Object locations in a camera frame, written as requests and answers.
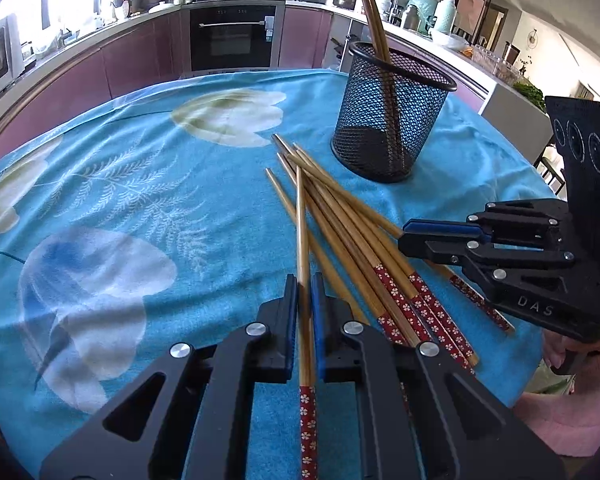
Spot mint green thermos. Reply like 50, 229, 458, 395
435, 0, 456, 35

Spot black mesh utensil holder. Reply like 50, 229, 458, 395
331, 41, 458, 184

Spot blue floral tablecloth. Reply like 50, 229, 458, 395
0, 67, 556, 480

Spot white bowl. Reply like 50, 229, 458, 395
430, 30, 468, 52

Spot dark dining chair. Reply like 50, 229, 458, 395
535, 145, 567, 196

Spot black built-in oven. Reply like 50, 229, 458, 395
189, 2, 282, 73

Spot person's right hand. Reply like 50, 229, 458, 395
542, 330, 573, 377

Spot pink kitchen cabinets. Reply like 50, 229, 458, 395
0, 0, 491, 181

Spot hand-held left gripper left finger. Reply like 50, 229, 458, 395
40, 274, 301, 480

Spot clear glass tray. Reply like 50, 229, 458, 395
472, 45, 523, 83

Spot pink framed panel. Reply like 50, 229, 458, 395
457, 0, 487, 27

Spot green leafy vegetables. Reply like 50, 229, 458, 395
512, 82, 546, 109

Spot bunch of wooden chopsticks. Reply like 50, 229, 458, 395
265, 133, 516, 376

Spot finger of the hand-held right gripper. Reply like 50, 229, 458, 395
397, 232, 600, 342
402, 200, 571, 250

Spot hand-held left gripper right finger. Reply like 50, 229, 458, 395
310, 272, 566, 480

